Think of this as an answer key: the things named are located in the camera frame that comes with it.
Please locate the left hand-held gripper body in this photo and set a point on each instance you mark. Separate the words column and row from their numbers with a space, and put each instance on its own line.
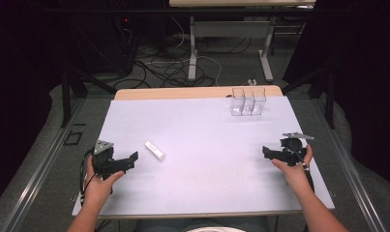
column 104, row 157

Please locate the black metal stand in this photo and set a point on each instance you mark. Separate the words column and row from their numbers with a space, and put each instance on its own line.
column 73, row 83
column 321, row 87

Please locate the white tube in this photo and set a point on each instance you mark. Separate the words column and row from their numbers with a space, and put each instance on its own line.
column 155, row 150

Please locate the white power plug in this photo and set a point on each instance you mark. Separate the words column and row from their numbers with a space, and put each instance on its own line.
column 252, row 82

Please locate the person's lap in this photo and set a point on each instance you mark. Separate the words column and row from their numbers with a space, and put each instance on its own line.
column 208, row 225

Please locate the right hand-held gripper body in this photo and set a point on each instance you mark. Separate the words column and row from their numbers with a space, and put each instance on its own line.
column 292, row 150

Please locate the clear plastic organizer box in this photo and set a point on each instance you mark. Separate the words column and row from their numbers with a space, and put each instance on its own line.
column 248, row 101

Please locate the person's right hand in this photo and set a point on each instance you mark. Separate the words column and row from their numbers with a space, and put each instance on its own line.
column 294, row 172

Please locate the white mat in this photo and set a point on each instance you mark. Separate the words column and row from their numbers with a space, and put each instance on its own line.
column 199, row 154

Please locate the white-legged desk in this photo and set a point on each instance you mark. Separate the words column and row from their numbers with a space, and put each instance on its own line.
column 231, row 35

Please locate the person's left hand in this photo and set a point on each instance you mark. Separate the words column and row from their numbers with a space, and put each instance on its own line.
column 99, row 187

